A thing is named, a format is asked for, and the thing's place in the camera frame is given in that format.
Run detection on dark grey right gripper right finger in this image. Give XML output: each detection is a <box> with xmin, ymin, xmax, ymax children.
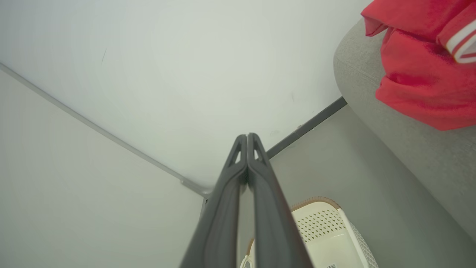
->
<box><xmin>246</xmin><ymin>133</ymin><xmax>315</xmax><ymax>268</ymax></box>

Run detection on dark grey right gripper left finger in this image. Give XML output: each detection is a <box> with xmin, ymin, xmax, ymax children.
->
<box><xmin>178</xmin><ymin>134</ymin><xmax>249</xmax><ymax>268</ymax></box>

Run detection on plain red garment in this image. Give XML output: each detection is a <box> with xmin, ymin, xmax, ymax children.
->
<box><xmin>376</xmin><ymin>28</ymin><xmax>476</xmax><ymax>131</ymax></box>

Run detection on red garment white stripes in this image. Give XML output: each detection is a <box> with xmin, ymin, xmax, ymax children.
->
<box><xmin>361</xmin><ymin>0</ymin><xmax>476</xmax><ymax>64</ymax></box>

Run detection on grey fabric sofa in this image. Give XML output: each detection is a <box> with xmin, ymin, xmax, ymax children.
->
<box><xmin>334</xmin><ymin>19</ymin><xmax>476</xmax><ymax>242</ymax></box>

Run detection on white laundry basket brown rim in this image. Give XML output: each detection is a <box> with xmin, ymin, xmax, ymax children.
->
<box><xmin>240</xmin><ymin>197</ymin><xmax>380</xmax><ymax>268</ymax></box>

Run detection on black baseboard strip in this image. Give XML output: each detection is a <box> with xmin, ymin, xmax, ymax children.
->
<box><xmin>266</xmin><ymin>96</ymin><xmax>348</xmax><ymax>160</ymax></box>

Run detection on grey metal frame rail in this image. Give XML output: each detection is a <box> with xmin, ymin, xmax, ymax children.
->
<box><xmin>0</xmin><ymin>63</ymin><xmax>212</xmax><ymax>198</ymax></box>

